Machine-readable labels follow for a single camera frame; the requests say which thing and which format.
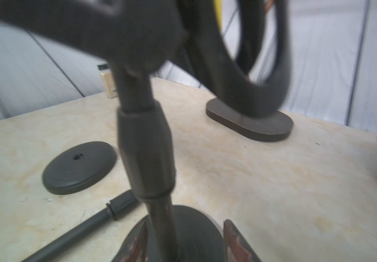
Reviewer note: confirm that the dark oval stand base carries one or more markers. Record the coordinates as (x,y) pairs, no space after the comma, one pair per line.
(274,128)

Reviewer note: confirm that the black round stand base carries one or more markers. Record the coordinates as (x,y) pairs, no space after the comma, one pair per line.
(199,240)

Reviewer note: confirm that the yellow plastic goblet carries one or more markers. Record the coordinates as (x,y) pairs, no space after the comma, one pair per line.
(218,12)

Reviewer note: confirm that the spare black microphone pole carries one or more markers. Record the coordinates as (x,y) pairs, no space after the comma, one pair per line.
(116,209)

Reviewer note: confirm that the black microphone stand pole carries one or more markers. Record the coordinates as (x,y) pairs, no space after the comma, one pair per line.
(136,38)

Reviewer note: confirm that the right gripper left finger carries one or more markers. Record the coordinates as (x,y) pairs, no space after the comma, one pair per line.
(134,249)

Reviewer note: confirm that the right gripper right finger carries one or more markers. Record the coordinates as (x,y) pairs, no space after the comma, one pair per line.
(236,248)

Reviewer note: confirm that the spice jar black lid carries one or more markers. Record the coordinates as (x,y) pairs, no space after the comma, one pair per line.
(108,81)

